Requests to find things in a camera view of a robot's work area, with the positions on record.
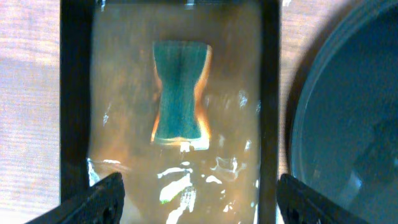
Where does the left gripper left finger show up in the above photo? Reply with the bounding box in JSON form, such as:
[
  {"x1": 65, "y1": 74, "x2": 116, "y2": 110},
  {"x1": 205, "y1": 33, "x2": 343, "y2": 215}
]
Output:
[{"x1": 27, "y1": 172, "x2": 125, "y2": 224}]

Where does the round black tray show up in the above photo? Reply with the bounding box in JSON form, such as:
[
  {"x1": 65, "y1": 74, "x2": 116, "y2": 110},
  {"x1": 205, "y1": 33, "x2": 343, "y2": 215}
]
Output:
[{"x1": 290, "y1": 0, "x2": 397, "y2": 223}]

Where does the orange green sponge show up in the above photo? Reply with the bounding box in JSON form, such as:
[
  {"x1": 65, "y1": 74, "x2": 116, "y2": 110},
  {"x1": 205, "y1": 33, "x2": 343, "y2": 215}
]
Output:
[{"x1": 151, "y1": 40, "x2": 212, "y2": 152}]

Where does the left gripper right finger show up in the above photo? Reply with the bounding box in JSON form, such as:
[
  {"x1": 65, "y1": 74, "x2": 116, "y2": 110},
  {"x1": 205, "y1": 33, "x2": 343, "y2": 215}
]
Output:
[{"x1": 276, "y1": 174, "x2": 368, "y2": 224}]

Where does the rectangular black water tray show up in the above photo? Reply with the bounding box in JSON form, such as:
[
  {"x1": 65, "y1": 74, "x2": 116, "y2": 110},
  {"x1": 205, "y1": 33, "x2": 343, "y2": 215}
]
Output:
[{"x1": 60, "y1": 1, "x2": 280, "y2": 223}]

